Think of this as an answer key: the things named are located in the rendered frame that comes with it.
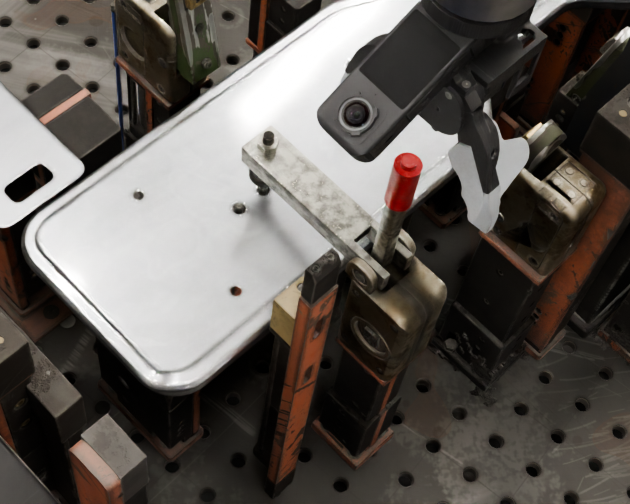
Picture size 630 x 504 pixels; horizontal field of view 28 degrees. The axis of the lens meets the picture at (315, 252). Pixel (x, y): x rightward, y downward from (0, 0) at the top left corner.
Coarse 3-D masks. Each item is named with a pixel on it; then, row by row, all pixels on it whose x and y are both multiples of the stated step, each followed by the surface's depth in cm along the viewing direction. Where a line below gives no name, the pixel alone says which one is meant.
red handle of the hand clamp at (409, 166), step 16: (400, 160) 93; (416, 160) 93; (400, 176) 93; (416, 176) 93; (400, 192) 94; (384, 208) 98; (400, 208) 96; (384, 224) 100; (400, 224) 100; (384, 240) 101; (384, 256) 103
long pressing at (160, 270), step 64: (384, 0) 127; (576, 0) 129; (256, 64) 122; (320, 64) 122; (192, 128) 118; (256, 128) 118; (320, 128) 119; (64, 192) 114; (128, 192) 114; (192, 192) 114; (256, 192) 115; (384, 192) 116; (64, 256) 110; (128, 256) 110; (192, 256) 111; (256, 256) 112; (320, 256) 112; (128, 320) 107; (192, 320) 108; (256, 320) 108; (192, 384) 105
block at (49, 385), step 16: (32, 352) 105; (48, 368) 105; (32, 384) 104; (48, 384) 104; (64, 384) 104; (32, 400) 105; (48, 400) 103; (64, 400) 103; (80, 400) 104; (48, 416) 104; (64, 416) 104; (80, 416) 106; (48, 432) 111; (64, 432) 106; (80, 432) 110; (48, 448) 117; (64, 448) 111; (64, 464) 116; (64, 480) 121; (64, 496) 128
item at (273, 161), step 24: (264, 144) 108; (288, 144) 109; (264, 168) 108; (288, 168) 108; (312, 168) 108; (288, 192) 107; (312, 192) 107; (336, 192) 107; (312, 216) 106; (336, 216) 106; (360, 216) 106; (336, 240) 106; (408, 264) 106
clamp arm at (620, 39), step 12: (624, 36) 115; (600, 48) 118; (612, 48) 116; (600, 60) 118; (612, 60) 117; (588, 72) 120; (600, 72) 119; (576, 84) 123; (588, 84) 121; (576, 96) 124
